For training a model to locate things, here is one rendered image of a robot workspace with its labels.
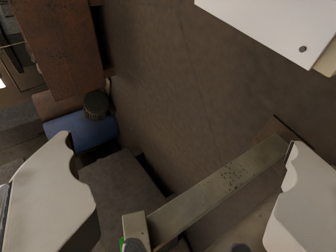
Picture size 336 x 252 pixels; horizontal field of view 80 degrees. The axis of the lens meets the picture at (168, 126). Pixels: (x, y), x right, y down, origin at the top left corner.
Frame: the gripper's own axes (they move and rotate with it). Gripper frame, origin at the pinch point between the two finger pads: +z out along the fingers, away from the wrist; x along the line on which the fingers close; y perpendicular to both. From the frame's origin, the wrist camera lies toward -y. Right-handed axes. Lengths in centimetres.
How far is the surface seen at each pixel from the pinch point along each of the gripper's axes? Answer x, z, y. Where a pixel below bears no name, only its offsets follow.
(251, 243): 18.2, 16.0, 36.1
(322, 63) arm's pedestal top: 18.7, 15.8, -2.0
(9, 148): -297, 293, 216
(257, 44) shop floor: 26, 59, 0
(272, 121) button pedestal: 35, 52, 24
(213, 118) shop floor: 20, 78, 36
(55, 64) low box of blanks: -98, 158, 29
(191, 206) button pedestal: 5.9, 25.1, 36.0
